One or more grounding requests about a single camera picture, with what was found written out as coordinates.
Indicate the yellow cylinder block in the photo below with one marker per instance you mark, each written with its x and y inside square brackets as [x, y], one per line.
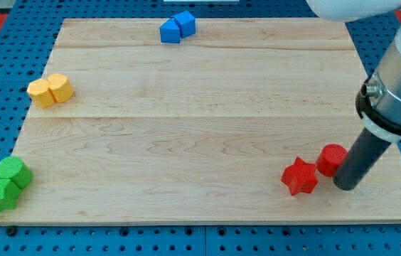
[60, 87]

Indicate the light wooden board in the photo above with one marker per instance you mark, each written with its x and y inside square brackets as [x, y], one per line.
[200, 132]

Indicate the green cylinder block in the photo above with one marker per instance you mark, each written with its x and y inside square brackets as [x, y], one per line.
[13, 168]

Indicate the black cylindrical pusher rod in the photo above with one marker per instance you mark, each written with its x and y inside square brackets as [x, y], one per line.
[366, 150]

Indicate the red cylinder block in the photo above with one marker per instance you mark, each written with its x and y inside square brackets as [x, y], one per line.
[330, 158]

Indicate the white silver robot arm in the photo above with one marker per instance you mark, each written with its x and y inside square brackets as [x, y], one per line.
[379, 101]

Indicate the yellow hexagon block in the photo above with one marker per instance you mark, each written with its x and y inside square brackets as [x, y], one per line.
[40, 93]

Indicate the red star block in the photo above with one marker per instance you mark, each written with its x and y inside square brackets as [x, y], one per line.
[300, 177]

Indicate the blue pentagon block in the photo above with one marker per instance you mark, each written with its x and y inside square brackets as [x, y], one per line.
[170, 32]

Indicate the blue cube block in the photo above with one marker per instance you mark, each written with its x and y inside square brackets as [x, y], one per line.
[186, 23]

